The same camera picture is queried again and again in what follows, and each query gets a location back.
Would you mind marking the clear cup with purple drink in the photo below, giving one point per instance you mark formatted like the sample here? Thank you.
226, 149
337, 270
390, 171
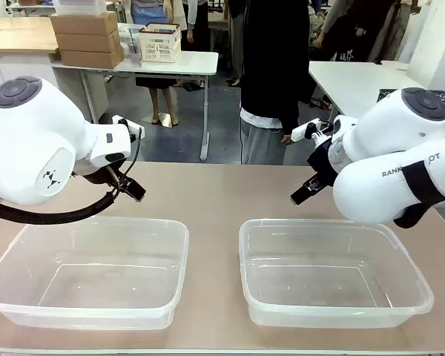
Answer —
135, 52

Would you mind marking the brown cardboard box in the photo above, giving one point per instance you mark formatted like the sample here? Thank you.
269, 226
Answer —
87, 41
84, 24
91, 57

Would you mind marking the white folding table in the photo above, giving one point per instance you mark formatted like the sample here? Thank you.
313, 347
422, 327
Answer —
178, 63

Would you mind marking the bystander in grey trousers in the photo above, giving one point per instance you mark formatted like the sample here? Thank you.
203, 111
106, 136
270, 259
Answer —
235, 44

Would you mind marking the person's left hand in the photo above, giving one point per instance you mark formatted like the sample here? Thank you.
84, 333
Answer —
287, 139

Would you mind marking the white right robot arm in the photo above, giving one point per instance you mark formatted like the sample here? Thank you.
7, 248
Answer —
393, 126

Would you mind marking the bystander in dark clothes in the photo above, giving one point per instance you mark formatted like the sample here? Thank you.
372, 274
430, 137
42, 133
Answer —
359, 29

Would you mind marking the cream plastic lattice basket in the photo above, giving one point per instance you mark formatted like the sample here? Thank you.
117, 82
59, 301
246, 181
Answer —
159, 46

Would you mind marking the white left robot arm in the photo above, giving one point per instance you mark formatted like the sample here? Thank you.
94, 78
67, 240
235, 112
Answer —
33, 130

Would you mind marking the translucent white storage box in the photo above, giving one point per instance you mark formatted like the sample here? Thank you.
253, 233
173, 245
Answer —
79, 6

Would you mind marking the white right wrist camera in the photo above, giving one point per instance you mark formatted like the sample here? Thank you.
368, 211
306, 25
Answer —
304, 130

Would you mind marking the large white table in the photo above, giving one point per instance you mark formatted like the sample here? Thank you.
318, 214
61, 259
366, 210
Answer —
348, 81

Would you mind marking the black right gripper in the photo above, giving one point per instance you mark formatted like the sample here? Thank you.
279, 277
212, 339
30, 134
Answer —
323, 163

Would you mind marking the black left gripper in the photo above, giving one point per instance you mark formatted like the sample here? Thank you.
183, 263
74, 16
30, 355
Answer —
104, 177

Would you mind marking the person in black sweater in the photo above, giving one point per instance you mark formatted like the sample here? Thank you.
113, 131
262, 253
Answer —
270, 55

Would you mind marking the clear plastic bin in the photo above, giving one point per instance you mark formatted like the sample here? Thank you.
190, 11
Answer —
85, 313
319, 315

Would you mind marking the bystander in blue skirt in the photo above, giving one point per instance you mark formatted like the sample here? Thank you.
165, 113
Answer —
148, 11

